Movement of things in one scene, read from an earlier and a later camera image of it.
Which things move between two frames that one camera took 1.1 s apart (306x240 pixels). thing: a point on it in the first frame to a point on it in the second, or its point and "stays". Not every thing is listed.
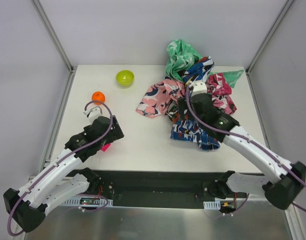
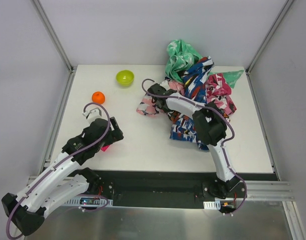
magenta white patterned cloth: [220, 90] stays
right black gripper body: [182, 106] to [156, 99]
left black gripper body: [117, 128] stays
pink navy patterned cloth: [158, 98] stays
